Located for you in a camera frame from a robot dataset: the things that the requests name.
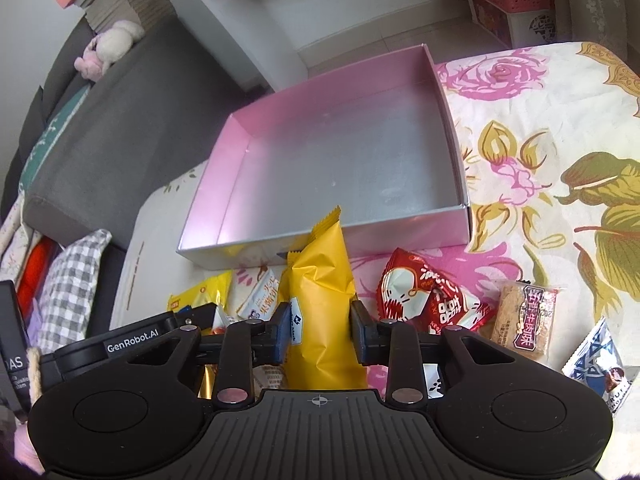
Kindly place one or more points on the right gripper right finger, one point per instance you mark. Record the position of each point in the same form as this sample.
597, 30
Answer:
396, 346

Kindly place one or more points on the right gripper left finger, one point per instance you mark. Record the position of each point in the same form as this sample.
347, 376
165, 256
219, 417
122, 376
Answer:
248, 344

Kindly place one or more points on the large yellow sandwich cake packet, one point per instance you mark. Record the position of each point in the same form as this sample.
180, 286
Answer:
318, 285

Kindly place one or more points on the white nut snack packet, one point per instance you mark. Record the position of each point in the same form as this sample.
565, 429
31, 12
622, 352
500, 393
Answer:
262, 300

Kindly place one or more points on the red white snack packet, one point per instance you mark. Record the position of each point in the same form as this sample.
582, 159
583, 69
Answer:
411, 290

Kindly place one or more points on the yellow biscuit packet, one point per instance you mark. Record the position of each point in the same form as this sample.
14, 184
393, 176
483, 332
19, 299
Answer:
213, 290

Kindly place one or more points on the grey checked pillow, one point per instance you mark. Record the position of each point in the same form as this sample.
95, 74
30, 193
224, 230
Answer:
68, 292

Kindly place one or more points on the brown wafer packet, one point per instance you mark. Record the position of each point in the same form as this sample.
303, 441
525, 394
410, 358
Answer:
524, 319

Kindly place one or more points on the pink cardboard box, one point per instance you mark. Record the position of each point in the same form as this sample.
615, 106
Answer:
373, 140

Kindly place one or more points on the blue white small packet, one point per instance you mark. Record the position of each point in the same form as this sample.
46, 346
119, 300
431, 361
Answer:
596, 364

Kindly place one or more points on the grey sofa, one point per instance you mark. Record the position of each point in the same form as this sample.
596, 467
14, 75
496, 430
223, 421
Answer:
155, 115

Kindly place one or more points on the teal cushion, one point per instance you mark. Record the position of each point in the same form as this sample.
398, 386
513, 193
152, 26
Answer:
49, 137

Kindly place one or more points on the white shelf unit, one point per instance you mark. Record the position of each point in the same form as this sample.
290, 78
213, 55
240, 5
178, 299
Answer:
288, 41

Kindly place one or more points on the pink plush toy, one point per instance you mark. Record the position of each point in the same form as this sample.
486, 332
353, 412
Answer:
107, 48

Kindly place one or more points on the lace curtain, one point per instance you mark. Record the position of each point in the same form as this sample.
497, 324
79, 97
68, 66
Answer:
601, 21

